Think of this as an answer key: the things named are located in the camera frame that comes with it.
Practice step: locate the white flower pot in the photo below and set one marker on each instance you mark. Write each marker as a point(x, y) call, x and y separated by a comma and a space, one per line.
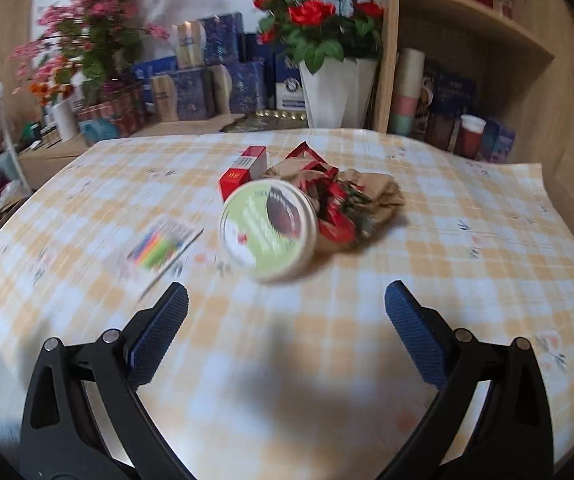
point(337, 95)

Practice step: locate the woven flower basket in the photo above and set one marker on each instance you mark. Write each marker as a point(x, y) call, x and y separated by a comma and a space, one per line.
point(121, 116)

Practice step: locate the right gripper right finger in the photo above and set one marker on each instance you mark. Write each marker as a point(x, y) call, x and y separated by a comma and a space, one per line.
point(513, 435)

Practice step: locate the blue box on shelf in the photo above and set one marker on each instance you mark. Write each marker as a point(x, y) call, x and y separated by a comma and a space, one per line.
point(496, 142)

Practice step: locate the wooden shelf unit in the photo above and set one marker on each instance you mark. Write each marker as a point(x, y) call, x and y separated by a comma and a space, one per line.
point(523, 66)

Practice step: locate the green paper cup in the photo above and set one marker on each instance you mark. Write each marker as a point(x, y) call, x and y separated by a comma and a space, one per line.
point(268, 230)

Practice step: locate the red rose bouquet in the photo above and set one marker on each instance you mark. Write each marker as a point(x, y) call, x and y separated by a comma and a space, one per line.
point(312, 32)

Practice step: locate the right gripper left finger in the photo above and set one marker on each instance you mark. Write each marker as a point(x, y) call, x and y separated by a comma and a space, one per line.
point(60, 437)

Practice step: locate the clear colourful plastic wrapper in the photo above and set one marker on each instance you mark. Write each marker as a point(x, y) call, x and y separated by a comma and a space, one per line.
point(139, 261)

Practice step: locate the blue gold gift box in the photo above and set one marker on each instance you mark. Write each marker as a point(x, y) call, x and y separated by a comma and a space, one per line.
point(238, 87)
point(184, 95)
point(216, 40)

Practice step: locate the brown red paper bag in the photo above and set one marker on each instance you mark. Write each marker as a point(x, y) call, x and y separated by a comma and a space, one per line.
point(351, 206)

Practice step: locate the yellow plaid tablecloth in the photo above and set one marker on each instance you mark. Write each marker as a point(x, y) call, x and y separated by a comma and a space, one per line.
point(305, 379)

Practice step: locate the red white cup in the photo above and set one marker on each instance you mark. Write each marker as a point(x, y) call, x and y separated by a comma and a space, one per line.
point(472, 129)

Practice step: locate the stack of paper cups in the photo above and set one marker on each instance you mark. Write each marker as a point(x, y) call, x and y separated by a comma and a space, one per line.
point(408, 80)

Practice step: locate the pink blossom plant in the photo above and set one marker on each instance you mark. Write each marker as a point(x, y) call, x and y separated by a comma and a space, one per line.
point(97, 40)

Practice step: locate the white slim vase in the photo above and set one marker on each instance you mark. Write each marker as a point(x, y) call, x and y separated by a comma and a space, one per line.
point(65, 120)

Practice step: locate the red cigarette box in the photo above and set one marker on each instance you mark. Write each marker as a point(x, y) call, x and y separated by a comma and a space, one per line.
point(250, 165)

